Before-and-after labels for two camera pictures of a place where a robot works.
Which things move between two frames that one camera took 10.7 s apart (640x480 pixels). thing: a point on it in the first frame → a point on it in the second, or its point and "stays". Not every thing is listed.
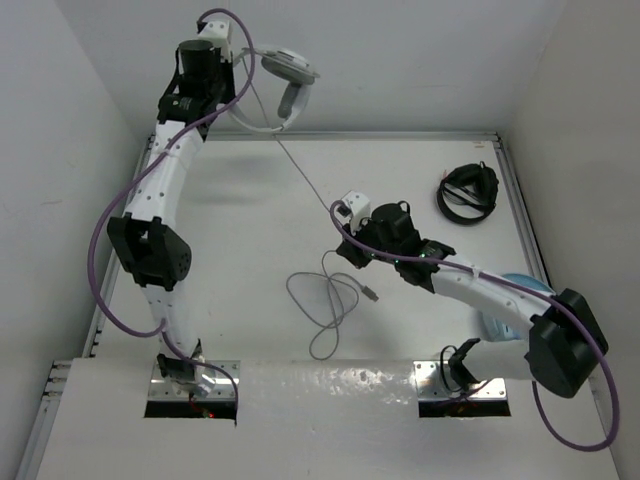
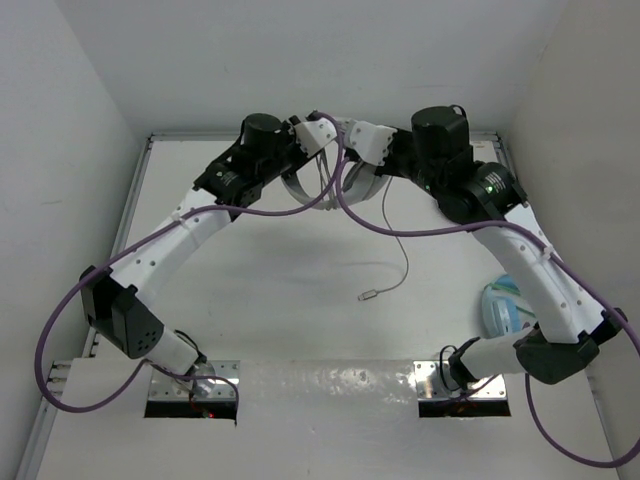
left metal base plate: (162, 388) stays
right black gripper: (353, 255) → (389, 165)
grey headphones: (291, 66) → (361, 180)
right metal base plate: (436, 379) stays
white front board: (301, 420) stays
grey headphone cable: (290, 155) → (367, 294)
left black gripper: (216, 62) → (287, 133)
